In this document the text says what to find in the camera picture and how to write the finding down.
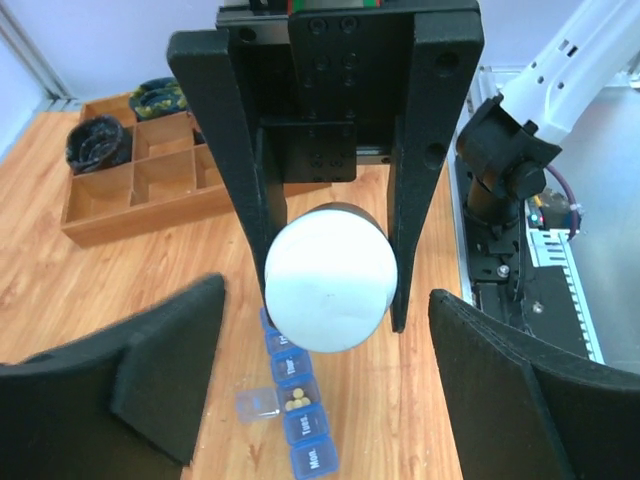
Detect green black cup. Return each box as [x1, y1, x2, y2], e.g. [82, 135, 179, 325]
[128, 77, 188, 122]

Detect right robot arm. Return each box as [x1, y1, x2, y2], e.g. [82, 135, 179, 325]
[167, 1, 639, 335]

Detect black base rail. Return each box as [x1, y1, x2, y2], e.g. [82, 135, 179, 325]
[448, 156, 604, 364]

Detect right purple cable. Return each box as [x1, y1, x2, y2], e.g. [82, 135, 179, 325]
[544, 162, 585, 239]

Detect wooden compartment tray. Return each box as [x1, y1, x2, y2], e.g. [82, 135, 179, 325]
[61, 93, 233, 247]

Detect yellow pills in organizer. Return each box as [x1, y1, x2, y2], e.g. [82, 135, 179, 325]
[285, 387, 311, 412]

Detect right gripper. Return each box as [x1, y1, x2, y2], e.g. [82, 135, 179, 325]
[167, 1, 484, 333]

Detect blue weekly pill organizer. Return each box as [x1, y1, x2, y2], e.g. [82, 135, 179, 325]
[235, 308, 339, 479]

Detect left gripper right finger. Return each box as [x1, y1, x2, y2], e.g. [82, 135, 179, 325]
[429, 289, 639, 479]

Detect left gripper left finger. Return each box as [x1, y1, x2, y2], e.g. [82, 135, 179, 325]
[1, 274, 226, 479]

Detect white cap pill bottle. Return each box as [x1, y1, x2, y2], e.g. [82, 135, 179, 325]
[264, 202, 399, 353]

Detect black cup far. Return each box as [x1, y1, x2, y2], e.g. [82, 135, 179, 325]
[65, 114, 133, 175]

